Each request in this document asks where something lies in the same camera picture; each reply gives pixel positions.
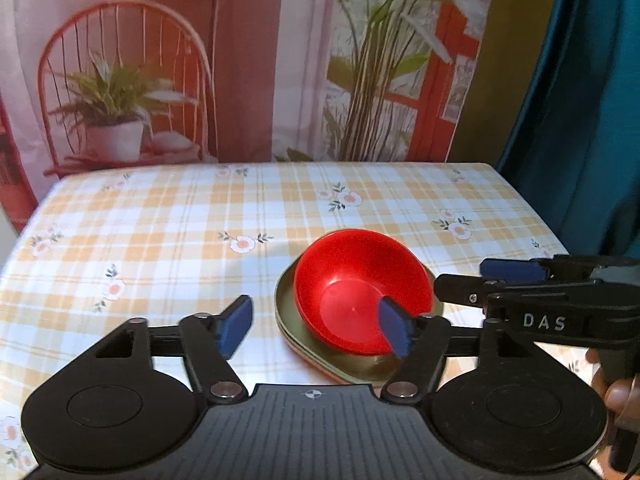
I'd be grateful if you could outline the plaid floral tablecloth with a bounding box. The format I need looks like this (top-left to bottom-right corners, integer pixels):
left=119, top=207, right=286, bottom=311
left=0, top=162, right=617, bottom=480

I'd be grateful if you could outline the red bowl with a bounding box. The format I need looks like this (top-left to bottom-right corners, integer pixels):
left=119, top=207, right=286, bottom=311
left=293, top=228, right=434, bottom=356

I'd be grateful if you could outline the green plate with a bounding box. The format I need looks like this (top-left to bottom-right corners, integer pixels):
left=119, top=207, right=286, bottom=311
left=276, top=310, right=442, bottom=387
left=274, top=229, right=445, bottom=380

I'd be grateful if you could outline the teal curtain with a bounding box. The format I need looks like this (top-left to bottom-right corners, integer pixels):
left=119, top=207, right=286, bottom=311
left=495, top=0, right=640, bottom=259

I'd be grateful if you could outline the printed backdrop cloth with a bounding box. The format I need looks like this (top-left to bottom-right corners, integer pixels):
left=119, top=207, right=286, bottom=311
left=0, top=0, right=502, bottom=233

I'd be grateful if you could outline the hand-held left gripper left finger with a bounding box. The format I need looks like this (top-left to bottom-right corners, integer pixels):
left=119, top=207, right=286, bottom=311
left=94, top=295, right=256, bottom=405

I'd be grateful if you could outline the person's right hand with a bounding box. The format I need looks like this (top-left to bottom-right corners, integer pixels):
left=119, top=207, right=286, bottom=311
left=585, top=349, right=634, bottom=412

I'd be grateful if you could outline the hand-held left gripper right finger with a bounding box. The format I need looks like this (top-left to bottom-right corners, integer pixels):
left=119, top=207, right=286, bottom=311
left=377, top=296, right=541, bottom=405

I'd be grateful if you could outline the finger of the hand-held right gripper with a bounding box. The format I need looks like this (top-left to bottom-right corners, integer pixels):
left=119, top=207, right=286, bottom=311
left=433, top=273, right=596, bottom=347
left=479, top=256, right=601, bottom=283

